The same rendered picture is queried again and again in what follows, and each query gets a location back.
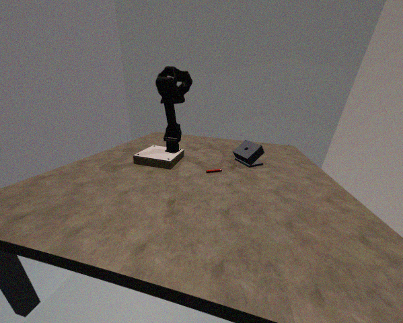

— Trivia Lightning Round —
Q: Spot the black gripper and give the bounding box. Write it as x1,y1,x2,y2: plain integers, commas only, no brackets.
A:
161,87,185,104

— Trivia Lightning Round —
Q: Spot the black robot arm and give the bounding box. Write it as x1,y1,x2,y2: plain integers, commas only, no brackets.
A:
156,66,192,153

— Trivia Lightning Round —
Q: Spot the dark grey sloped panel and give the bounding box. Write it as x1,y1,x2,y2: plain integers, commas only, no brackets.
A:
233,140,264,168

